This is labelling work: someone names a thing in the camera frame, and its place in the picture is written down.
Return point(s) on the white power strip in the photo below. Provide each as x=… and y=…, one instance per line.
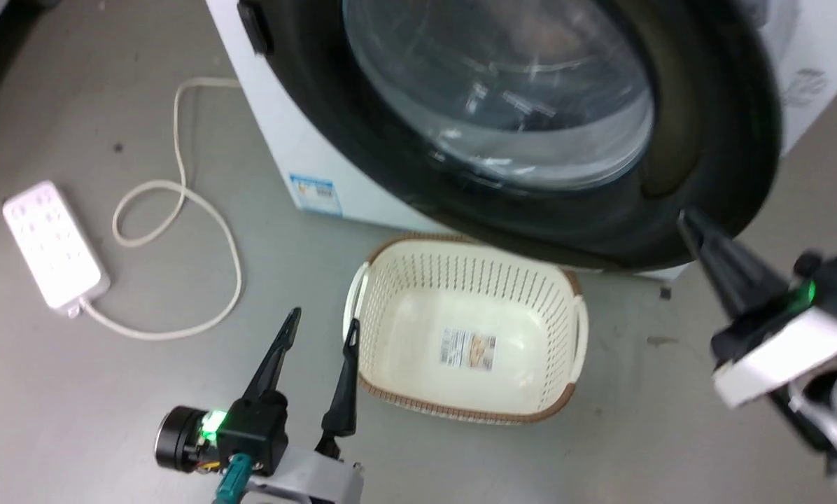
x=54, y=245

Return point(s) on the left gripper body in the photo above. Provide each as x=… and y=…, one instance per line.
x=254, y=430

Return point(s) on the cream plastic laundry basket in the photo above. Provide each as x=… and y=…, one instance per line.
x=404, y=308

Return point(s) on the blue white energy sticker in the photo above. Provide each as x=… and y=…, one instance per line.
x=313, y=194

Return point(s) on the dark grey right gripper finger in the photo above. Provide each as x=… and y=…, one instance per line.
x=730, y=262

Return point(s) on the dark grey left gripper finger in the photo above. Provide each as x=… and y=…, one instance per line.
x=273, y=360
x=345, y=392

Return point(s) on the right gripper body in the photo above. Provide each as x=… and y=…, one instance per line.
x=789, y=336

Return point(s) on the printed label in basket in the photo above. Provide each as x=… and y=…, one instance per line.
x=469, y=348

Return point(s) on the black door hinge block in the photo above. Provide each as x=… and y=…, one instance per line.
x=255, y=28

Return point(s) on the black round washing machine door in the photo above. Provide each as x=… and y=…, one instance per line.
x=712, y=119

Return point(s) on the white washing machine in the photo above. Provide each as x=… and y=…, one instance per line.
x=320, y=150

